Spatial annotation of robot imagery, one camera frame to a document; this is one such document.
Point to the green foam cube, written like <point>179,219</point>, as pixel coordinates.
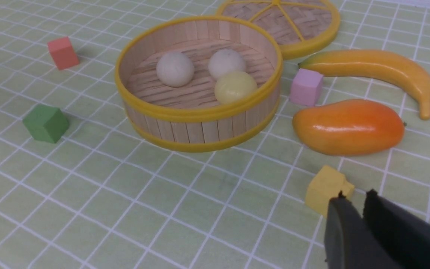
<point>46,123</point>

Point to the bamboo steamer tray yellow rim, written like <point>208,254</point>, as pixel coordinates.
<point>189,118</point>

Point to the white bun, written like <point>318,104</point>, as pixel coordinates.
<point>225,61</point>
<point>175,69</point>

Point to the white bun front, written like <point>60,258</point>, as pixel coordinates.
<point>175,69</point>

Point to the orange plastic mango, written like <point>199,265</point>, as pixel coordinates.
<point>350,127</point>

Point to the red foam cube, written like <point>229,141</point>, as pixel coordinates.
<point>62,52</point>

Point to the pale yellow bun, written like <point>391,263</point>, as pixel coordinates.
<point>233,86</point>

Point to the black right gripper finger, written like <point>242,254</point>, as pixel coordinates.
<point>384,236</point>

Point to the yellow plastic banana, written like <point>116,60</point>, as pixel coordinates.
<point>381,65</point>

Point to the woven bamboo steamer lid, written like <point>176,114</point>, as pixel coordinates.
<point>300,27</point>

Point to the yellow foam block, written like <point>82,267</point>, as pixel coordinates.
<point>326,184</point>

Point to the pink foam cube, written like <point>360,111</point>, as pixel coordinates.
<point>306,87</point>

